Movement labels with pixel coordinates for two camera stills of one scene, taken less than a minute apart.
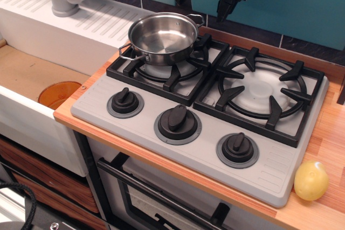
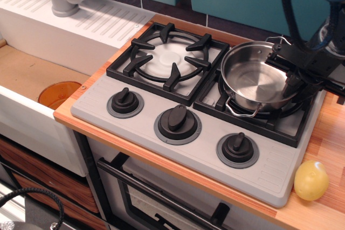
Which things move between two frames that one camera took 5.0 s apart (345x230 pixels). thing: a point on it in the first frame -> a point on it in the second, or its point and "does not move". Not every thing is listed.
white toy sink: x=45 y=58 does not move
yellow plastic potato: x=311 y=180 does not move
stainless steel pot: x=165 y=39 -> x=250 y=82
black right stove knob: x=237 y=150 does not move
